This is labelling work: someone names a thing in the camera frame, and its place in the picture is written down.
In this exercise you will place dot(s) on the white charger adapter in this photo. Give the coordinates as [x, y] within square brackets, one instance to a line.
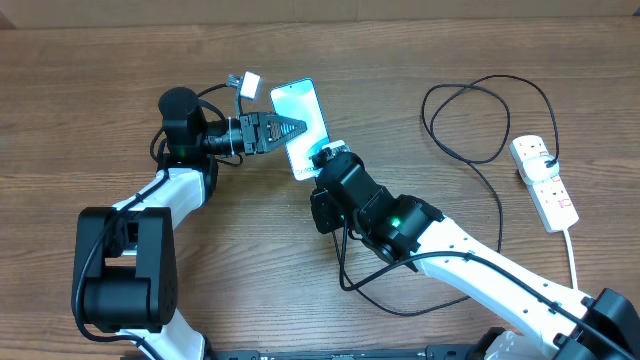
[540, 168]

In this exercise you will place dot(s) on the blue Galaxy smartphone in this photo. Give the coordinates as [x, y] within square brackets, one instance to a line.
[299, 101]

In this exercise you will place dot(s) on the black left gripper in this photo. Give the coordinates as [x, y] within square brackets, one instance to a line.
[266, 144]

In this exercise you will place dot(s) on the white power strip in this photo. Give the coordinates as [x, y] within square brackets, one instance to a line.
[550, 197]

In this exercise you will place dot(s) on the cardboard backdrop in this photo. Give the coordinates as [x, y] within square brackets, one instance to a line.
[36, 14]

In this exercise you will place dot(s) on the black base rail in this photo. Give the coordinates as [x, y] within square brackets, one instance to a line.
[431, 352]

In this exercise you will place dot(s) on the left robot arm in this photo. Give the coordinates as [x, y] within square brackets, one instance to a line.
[125, 284]

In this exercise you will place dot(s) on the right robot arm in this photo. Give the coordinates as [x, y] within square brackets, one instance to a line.
[556, 322]

